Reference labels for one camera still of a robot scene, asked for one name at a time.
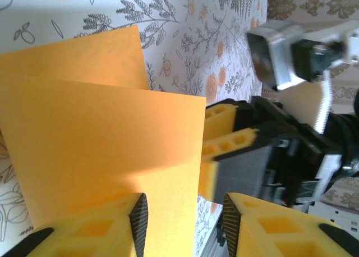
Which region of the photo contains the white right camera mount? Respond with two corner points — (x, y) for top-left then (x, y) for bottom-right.
(279, 20), (359, 135)

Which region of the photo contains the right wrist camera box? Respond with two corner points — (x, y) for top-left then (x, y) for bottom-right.
(246, 20), (309, 91)

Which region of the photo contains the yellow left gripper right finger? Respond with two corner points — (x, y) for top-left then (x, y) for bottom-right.
(223, 192), (359, 257)

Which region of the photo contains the floral printed table cover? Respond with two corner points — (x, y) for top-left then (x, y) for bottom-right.
(0, 0), (269, 257)

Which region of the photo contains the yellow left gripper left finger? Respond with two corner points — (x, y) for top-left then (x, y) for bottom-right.
(0, 192), (149, 257)

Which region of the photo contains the orange cloth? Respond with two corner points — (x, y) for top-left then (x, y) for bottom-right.
(0, 24), (208, 257)

